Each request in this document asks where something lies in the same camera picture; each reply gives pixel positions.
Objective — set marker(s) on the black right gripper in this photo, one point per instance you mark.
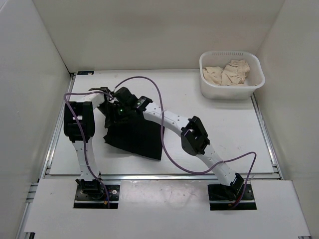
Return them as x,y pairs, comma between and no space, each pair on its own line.
114,107

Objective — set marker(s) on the black trousers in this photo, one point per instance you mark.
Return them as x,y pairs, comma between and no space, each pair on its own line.
129,131

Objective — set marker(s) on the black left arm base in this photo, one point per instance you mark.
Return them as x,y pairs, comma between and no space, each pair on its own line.
91,195

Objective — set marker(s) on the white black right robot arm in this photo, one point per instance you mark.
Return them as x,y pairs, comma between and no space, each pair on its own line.
193,136

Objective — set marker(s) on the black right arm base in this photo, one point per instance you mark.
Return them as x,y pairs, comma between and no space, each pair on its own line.
219,201

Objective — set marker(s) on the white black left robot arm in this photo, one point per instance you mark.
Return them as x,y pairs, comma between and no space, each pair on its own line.
79,127

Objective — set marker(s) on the beige trousers in basket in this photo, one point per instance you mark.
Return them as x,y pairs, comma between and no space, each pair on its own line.
233,74

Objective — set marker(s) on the white plastic basket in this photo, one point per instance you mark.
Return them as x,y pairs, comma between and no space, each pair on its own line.
254,81

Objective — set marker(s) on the aluminium frame rail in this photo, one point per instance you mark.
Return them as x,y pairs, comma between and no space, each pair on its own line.
45,165

